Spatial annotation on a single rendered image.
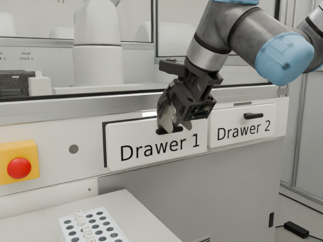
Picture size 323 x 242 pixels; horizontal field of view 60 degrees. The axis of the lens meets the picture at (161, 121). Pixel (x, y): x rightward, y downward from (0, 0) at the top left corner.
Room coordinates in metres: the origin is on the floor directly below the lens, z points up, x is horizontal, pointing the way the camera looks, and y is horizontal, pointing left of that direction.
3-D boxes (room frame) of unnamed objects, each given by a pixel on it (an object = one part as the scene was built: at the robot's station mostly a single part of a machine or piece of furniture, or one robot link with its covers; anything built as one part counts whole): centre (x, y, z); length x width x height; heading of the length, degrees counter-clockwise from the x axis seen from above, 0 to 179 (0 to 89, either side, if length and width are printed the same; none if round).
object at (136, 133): (0.69, 0.00, 0.87); 0.29 x 0.02 x 0.11; 121
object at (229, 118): (0.87, -0.26, 0.87); 0.29 x 0.02 x 0.11; 121
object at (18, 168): (0.49, 0.27, 0.88); 0.04 x 0.03 x 0.04; 121
